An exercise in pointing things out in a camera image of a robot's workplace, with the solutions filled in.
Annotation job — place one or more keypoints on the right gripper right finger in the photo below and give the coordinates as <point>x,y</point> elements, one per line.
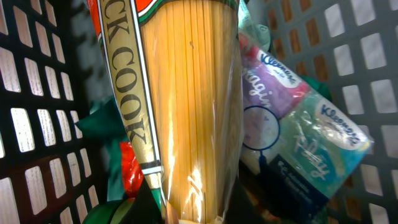
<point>241,210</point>

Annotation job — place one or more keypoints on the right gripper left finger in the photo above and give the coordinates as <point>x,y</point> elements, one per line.
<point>144,209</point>

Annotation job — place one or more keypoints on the green lid jar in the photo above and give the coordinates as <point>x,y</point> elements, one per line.
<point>113,212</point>

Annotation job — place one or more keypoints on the blue Kleenex tissue pack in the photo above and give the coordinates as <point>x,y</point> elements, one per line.
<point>297,143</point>

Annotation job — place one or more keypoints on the green Nescafe coffee bag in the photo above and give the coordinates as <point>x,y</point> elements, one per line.
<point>125,176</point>

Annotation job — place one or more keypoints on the orange spaghetti packet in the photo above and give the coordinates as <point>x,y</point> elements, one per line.
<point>175,70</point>

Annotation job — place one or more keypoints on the mint green snack packet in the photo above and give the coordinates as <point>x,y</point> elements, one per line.
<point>258,33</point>

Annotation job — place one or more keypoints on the grey plastic basket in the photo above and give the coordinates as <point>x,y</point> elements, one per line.
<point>52,69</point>

